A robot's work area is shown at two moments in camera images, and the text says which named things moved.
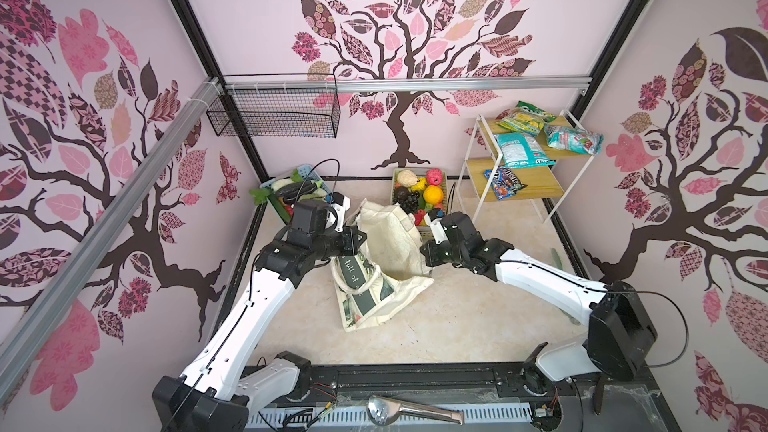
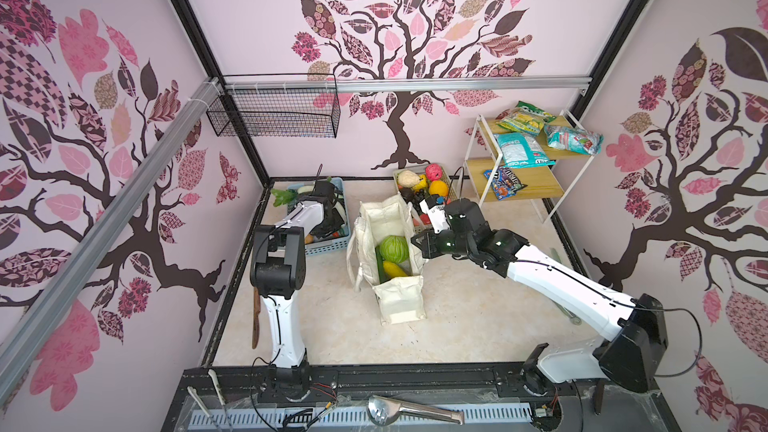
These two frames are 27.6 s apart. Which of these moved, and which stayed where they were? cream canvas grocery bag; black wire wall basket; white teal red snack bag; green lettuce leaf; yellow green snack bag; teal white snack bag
Moved: green lettuce leaf; cream canvas grocery bag
Stayed: black wire wall basket; white teal red snack bag; yellow green snack bag; teal white snack bag
